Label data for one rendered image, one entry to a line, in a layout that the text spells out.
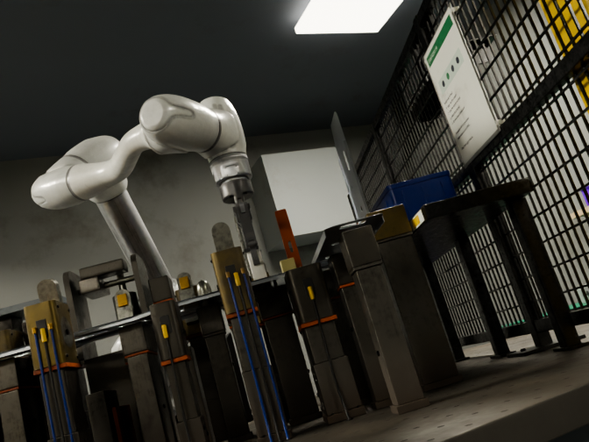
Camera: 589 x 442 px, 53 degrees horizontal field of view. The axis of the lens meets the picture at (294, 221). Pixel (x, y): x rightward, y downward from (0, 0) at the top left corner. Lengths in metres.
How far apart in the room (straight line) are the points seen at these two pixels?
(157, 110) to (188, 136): 0.08
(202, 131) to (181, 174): 3.65
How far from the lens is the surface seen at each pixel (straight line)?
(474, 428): 0.65
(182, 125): 1.26
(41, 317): 1.18
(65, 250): 4.62
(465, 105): 1.42
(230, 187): 1.36
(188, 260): 4.70
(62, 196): 1.73
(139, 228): 1.94
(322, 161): 4.93
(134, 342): 1.29
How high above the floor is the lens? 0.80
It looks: 14 degrees up
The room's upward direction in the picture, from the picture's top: 16 degrees counter-clockwise
